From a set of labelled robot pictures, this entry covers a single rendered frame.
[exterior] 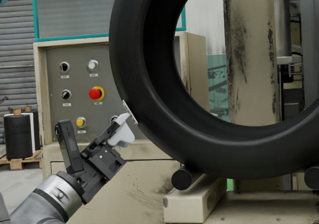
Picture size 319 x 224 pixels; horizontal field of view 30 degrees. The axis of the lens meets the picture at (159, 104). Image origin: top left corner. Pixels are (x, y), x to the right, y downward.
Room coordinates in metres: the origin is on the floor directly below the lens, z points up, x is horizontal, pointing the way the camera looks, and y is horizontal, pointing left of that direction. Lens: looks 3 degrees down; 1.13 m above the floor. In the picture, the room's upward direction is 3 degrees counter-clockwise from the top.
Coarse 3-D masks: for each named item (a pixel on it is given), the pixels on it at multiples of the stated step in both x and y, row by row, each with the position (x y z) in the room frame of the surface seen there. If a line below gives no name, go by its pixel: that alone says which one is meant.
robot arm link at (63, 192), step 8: (48, 176) 1.16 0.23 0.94; (56, 176) 1.15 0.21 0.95; (40, 184) 1.15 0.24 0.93; (48, 184) 1.14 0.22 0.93; (56, 184) 1.14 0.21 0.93; (64, 184) 1.14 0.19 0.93; (48, 192) 1.13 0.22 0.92; (56, 192) 1.13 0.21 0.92; (64, 192) 1.13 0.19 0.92; (72, 192) 1.14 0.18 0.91; (56, 200) 1.12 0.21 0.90; (64, 200) 1.13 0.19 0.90; (72, 200) 1.14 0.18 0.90; (80, 200) 1.15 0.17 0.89; (64, 208) 1.13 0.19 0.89; (72, 208) 1.14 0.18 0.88
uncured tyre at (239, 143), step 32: (128, 0) 1.27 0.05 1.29; (160, 0) 1.53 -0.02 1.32; (128, 32) 1.27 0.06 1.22; (160, 32) 1.55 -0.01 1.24; (128, 64) 1.27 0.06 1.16; (160, 64) 1.55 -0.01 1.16; (128, 96) 1.29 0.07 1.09; (160, 96) 1.53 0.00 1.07; (160, 128) 1.26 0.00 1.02; (192, 128) 1.25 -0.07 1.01; (224, 128) 1.51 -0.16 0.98; (256, 128) 1.49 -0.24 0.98; (288, 128) 1.47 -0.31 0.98; (192, 160) 1.26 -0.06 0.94; (224, 160) 1.23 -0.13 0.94; (256, 160) 1.21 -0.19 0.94; (288, 160) 1.20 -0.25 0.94
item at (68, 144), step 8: (64, 120) 1.21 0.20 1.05; (56, 128) 1.22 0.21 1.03; (64, 128) 1.20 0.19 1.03; (72, 128) 1.21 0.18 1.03; (56, 136) 1.22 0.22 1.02; (64, 136) 1.19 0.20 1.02; (72, 136) 1.20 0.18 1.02; (64, 144) 1.20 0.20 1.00; (72, 144) 1.19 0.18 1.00; (64, 152) 1.21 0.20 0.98; (72, 152) 1.19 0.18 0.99; (64, 160) 1.22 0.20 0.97; (72, 160) 1.18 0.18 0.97; (80, 160) 1.19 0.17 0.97; (72, 168) 1.18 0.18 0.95; (80, 168) 1.18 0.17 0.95
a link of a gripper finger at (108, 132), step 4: (112, 124) 1.23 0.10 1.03; (116, 124) 1.23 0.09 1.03; (108, 128) 1.21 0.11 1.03; (112, 128) 1.22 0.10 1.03; (116, 128) 1.23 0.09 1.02; (104, 132) 1.20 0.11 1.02; (108, 132) 1.22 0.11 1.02; (112, 132) 1.22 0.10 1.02; (100, 136) 1.20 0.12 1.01; (104, 136) 1.20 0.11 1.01; (108, 136) 1.20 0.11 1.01; (96, 140) 1.19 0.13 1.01; (100, 140) 1.20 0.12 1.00; (104, 140) 1.20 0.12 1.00; (92, 144) 1.20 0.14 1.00; (96, 144) 1.19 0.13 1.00; (92, 148) 1.20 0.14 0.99
